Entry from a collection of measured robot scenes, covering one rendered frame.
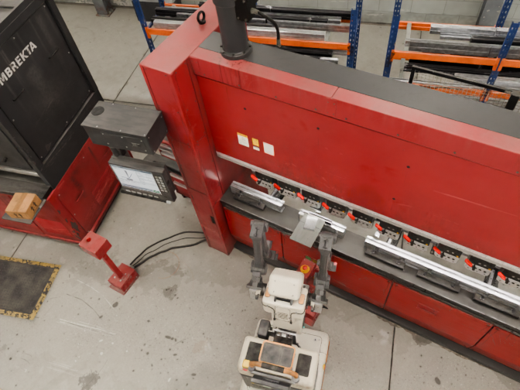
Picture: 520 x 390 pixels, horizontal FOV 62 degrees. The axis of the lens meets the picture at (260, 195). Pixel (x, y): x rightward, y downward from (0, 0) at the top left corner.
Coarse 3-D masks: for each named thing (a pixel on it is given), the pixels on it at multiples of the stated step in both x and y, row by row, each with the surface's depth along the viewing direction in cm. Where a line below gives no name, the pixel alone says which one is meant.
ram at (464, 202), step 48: (240, 96) 272; (240, 144) 313; (288, 144) 284; (336, 144) 260; (384, 144) 239; (336, 192) 297; (384, 192) 271; (432, 192) 248; (480, 192) 230; (480, 240) 258
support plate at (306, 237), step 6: (306, 216) 342; (300, 222) 339; (318, 222) 338; (324, 222) 337; (300, 228) 336; (294, 234) 333; (300, 234) 333; (306, 234) 332; (312, 234) 332; (294, 240) 331; (300, 240) 330; (306, 240) 330; (312, 240) 329; (306, 246) 327
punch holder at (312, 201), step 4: (304, 192) 318; (308, 192) 315; (304, 196) 321; (308, 196) 318; (312, 196) 316; (316, 196) 313; (308, 200) 323; (312, 200) 320; (316, 200) 317; (320, 200) 317; (308, 204) 327; (312, 204) 324; (316, 204) 322; (320, 204) 321
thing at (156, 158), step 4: (148, 156) 368; (152, 156) 367; (156, 156) 367; (160, 156) 366; (164, 156) 366; (148, 160) 365; (152, 160) 364; (156, 160) 364; (160, 160) 364; (164, 160) 363; (168, 160) 363; (172, 160) 362; (168, 164) 360; (172, 164) 360; (176, 164) 359; (168, 168) 366; (172, 168) 358; (176, 168) 357; (172, 172) 363; (176, 172) 363
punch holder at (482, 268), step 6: (468, 258) 279; (474, 258) 275; (480, 258) 272; (474, 264) 278; (480, 264) 276; (486, 264) 272; (492, 264) 269; (474, 270) 283; (480, 270) 280; (486, 270) 276
